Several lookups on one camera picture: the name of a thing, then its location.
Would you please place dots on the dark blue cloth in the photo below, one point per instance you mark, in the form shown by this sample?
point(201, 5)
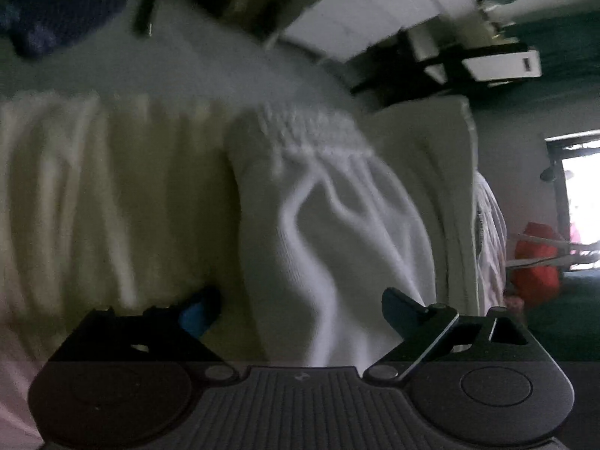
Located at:
point(56, 14)

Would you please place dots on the dark green curtain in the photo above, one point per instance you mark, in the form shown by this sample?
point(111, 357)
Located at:
point(558, 28)
point(567, 309)

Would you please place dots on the red bag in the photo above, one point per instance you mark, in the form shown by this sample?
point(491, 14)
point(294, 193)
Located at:
point(536, 262)

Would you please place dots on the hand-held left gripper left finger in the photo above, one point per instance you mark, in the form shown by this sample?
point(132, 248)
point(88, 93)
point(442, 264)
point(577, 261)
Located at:
point(199, 314)

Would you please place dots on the white dressing table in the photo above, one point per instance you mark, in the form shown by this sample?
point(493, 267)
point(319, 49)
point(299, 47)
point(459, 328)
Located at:
point(375, 4)

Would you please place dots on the bed with white sheet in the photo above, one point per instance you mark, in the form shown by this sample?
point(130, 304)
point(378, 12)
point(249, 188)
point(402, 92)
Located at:
point(211, 56)

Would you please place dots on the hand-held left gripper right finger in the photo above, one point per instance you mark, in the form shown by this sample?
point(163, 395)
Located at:
point(398, 311)

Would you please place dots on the window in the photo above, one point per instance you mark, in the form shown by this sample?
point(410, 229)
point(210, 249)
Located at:
point(583, 206)

